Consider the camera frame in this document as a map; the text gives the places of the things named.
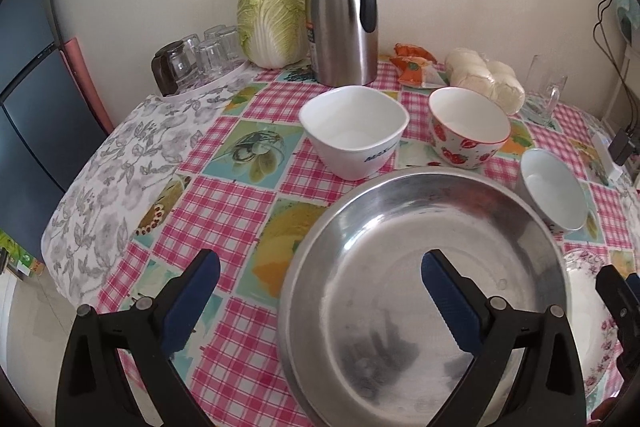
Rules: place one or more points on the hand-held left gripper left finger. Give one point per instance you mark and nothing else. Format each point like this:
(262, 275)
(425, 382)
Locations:
(192, 302)

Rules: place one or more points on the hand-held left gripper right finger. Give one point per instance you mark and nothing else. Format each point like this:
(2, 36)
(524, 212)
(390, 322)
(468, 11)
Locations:
(450, 302)

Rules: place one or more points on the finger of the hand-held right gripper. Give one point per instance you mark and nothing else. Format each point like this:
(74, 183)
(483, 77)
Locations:
(620, 302)

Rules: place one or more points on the floral rimmed plate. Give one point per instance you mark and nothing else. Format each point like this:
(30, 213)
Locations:
(582, 302)

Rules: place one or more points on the large steel basin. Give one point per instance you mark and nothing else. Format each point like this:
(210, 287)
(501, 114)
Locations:
(380, 252)

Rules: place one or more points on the strawberry print bowl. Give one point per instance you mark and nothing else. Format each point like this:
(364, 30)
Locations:
(465, 117)

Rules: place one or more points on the pink checked tablecloth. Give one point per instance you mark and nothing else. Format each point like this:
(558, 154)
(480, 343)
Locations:
(235, 217)

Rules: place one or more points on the small white bowl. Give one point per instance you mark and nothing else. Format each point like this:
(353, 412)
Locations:
(550, 192)

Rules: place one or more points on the white power strip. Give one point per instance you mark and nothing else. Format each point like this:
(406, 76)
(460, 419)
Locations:
(602, 157)

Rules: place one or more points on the grey floral cloth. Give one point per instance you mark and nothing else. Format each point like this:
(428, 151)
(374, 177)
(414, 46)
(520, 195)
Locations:
(120, 167)

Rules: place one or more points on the black charger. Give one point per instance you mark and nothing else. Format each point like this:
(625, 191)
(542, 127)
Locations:
(621, 148)

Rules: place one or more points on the green box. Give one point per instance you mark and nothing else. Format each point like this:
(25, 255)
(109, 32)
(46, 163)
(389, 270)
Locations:
(17, 257)

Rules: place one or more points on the white square bowl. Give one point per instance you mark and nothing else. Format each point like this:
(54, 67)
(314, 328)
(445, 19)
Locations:
(350, 122)

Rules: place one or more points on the clear glass mug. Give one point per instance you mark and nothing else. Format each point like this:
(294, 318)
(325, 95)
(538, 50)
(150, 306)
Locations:
(540, 92)

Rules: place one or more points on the bag of steamed buns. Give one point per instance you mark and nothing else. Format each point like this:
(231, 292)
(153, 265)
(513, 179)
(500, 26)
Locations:
(482, 77)

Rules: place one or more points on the white tray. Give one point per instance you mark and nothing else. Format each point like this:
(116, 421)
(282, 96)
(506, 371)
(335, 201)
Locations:
(227, 77)

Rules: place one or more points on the orange snack packet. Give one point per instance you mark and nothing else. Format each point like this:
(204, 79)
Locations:
(417, 69)

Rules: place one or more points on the glass teapot with brown lid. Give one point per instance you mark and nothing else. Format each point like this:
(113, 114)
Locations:
(167, 67)

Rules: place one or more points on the clear drinking glass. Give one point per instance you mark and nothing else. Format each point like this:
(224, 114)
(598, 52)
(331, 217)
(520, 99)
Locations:
(229, 47)
(214, 33)
(191, 47)
(209, 59)

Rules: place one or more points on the pink board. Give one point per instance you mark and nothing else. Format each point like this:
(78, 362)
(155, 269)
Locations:
(85, 77)

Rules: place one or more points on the dark blue refrigerator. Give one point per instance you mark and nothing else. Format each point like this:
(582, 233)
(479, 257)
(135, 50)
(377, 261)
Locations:
(35, 107)

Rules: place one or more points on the napa cabbage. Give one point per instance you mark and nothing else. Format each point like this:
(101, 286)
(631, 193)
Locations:
(270, 17)

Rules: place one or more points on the stainless steel thermos jug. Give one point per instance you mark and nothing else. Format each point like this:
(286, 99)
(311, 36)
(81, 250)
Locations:
(335, 17)

